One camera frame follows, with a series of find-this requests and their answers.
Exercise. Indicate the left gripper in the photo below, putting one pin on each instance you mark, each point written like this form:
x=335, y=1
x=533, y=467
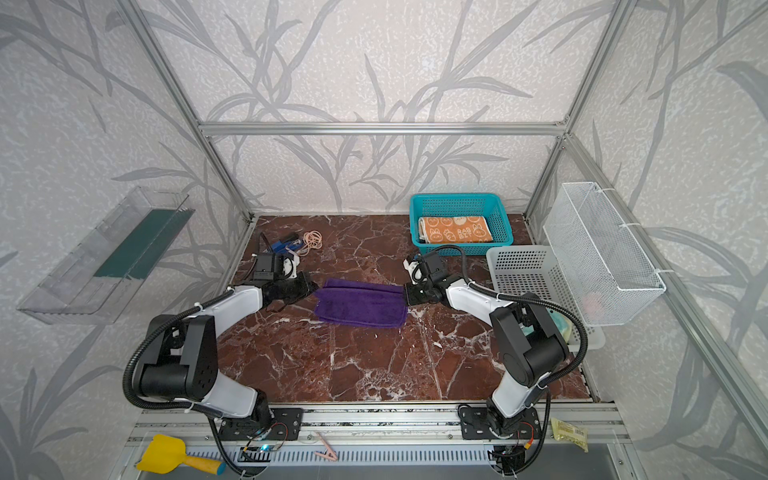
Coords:
x=297, y=288

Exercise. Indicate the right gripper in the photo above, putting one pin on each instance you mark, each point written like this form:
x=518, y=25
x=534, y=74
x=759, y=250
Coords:
x=417, y=293

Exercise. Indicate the orange patterned towel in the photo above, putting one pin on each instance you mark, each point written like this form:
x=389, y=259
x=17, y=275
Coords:
x=453, y=230

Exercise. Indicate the purple cloth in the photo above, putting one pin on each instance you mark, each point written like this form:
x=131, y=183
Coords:
x=361, y=304

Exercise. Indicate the mint green cloth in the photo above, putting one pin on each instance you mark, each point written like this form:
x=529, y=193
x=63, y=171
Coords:
x=563, y=324

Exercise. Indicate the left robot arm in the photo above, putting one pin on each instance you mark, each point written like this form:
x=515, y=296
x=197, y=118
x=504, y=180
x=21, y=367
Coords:
x=176, y=365

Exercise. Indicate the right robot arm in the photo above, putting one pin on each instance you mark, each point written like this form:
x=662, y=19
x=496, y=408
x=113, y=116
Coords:
x=539, y=342

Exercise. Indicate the beige rubber bands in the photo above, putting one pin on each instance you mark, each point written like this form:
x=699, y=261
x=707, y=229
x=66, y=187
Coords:
x=312, y=240

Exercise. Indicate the teal plastic basket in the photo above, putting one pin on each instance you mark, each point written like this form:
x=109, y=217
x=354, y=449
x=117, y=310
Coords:
x=485, y=205

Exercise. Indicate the white plastic laundry basket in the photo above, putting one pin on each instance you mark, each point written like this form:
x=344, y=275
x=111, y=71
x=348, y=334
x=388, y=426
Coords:
x=517, y=270

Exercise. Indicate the pink clothespin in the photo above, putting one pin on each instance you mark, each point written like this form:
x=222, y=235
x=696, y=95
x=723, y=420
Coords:
x=328, y=453

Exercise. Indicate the yellow plastic scoop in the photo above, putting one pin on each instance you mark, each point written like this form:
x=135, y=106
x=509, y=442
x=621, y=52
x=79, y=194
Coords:
x=164, y=454

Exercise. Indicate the yellow label tag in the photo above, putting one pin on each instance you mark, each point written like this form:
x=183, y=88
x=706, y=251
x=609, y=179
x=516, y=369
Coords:
x=564, y=431

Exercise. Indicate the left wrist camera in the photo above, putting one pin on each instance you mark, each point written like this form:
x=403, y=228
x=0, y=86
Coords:
x=268, y=267

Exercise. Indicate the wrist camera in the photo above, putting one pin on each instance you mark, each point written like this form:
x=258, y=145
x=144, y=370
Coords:
x=428, y=267
x=268, y=267

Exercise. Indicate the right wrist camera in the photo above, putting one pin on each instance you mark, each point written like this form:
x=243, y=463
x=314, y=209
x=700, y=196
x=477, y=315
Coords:
x=428, y=267

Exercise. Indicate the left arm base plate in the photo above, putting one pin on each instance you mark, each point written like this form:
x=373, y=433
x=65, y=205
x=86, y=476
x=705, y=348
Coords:
x=282, y=424

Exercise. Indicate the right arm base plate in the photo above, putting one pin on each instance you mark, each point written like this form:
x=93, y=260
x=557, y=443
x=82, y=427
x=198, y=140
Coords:
x=487, y=423

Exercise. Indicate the white wire mesh basket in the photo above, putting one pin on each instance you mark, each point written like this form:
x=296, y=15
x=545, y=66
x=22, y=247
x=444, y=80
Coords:
x=610, y=277

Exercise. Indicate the clear plastic wall shelf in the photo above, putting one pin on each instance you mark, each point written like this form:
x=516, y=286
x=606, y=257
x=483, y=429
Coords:
x=97, y=280

